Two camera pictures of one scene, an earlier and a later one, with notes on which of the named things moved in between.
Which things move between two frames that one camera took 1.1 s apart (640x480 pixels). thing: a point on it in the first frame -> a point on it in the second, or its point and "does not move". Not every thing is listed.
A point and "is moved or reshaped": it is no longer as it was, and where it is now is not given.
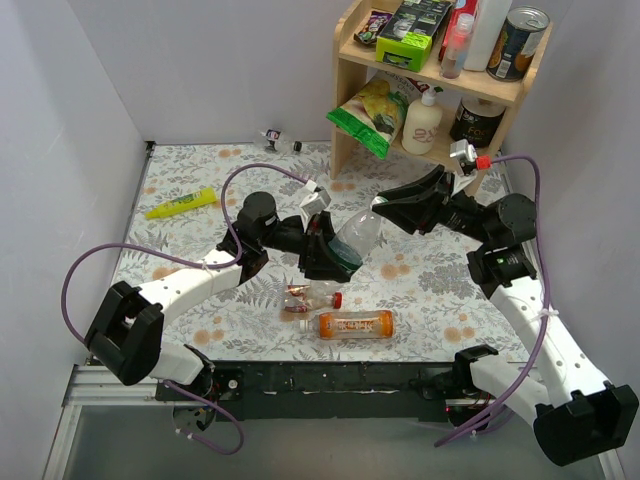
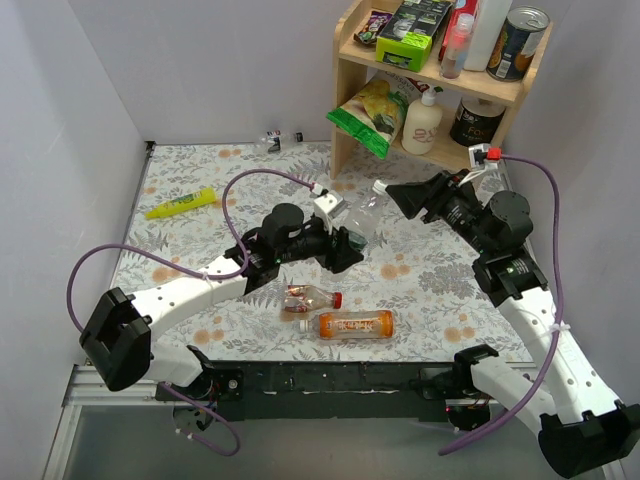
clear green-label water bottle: [357, 238] is moved or reshaped
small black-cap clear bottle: [277, 141] is moved or reshaped
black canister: [475, 120] does not move
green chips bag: [373, 117] does not move
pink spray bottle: [456, 53] does not move
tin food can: [517, 43] does not move
